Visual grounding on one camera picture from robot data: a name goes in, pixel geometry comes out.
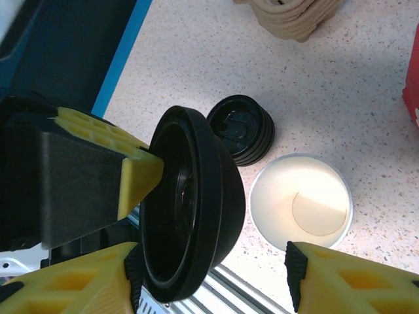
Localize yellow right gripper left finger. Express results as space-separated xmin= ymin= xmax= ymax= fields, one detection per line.
xmin=0 ymin=241 xmax=145 ymax=314

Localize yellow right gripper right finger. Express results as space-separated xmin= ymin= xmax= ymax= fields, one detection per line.
xmin=283 ymin=240 xmax=419 ymax=314

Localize black plastic cup lid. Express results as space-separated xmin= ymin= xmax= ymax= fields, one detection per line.
xmin=138 ymin=105 xmax=247 ymax=304

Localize paper coffee cup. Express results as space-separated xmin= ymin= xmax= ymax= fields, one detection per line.
xmin=247 ymin=152 xmax=355 ymax=253

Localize red white paper bag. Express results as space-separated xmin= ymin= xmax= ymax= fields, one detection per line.
xmin=401 ymin=24 xmax=419 ymax=130

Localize black cup lid stack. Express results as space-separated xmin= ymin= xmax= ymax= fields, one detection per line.
xmin=206 ymin=94 xmax=276 ymax=168

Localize pulp cup carrier stack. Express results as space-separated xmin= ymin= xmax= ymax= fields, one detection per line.
xmin=232 ymin=0 xmax=345 ymax=44

